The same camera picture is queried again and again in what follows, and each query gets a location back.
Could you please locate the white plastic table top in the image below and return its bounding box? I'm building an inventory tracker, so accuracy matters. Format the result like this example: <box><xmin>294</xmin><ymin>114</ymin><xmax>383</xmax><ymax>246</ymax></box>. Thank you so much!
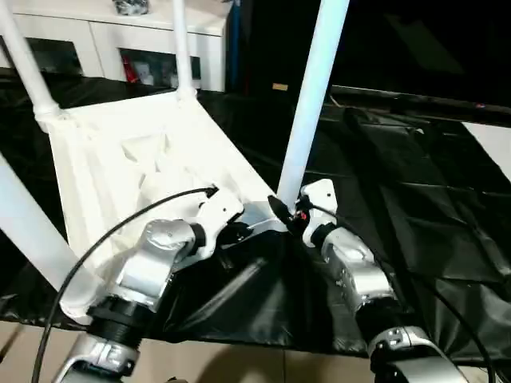
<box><xmin>46</xmin><ymin>89</ymin><xmax>288</xmax><ymax>324</ymax></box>

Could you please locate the white plastic table leg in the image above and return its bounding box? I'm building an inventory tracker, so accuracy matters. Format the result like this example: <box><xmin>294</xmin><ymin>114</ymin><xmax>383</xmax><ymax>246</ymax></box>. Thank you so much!
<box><xmin>277</xmin><ymin>0</ymin><xmax>351</xmax><ymax>206</ymax></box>
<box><xmin>171</xmin><ymin>0</ymin><xmax>199</xmax><ymax>101</ymax></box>
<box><xmin>0</xmin><ymin>0</ymin><xmax>61</xmax><ymax>122</ymax></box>
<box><xmin>0</xmin><ymin>156</ymin><xmax>98</xmax><ymax>294</ymax></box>

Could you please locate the black plastic mat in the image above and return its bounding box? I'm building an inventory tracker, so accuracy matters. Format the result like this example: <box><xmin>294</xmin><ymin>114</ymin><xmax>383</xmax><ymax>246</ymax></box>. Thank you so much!
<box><xmin>0</xmin><ymin>72</ymin><xmax>511</xmax><ymax>356</ymax></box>

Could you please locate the flat white board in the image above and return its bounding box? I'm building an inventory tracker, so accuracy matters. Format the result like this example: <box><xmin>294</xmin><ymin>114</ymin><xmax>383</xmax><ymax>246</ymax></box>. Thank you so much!
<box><xmin>465</xmin><ymin>121</ymin><xmax>511</xmax><ymax>183</ymax></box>

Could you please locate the large black screen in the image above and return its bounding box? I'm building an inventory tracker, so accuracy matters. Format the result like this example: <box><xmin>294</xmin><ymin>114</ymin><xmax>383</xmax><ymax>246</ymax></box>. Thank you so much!
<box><xmin>240</xmin><ymin>0</ymin><xmax>511</xmax><ymax>109</ymax></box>

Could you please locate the white cabinet with glass doors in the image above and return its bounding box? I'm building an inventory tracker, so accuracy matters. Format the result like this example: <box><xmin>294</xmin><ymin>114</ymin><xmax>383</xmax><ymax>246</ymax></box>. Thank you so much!
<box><xmin>0</xmin><ymin>0</ymin><xmax>232</xmax><ymax>90</ymax></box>

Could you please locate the dark object on cabinet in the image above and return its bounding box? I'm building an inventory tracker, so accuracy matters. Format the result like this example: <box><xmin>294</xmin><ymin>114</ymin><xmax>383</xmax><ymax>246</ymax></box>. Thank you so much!
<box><xmin>114</xmin><ymin>0</ymin><xmax>151</xmax><ymax>16</ymax></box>

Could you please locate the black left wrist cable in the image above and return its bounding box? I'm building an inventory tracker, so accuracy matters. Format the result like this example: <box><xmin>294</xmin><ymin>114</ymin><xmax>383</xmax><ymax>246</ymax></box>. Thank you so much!
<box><xmin>30</xmin><ymin>188</ymin><xmax>218</xmax><ymax>383</ymax></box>

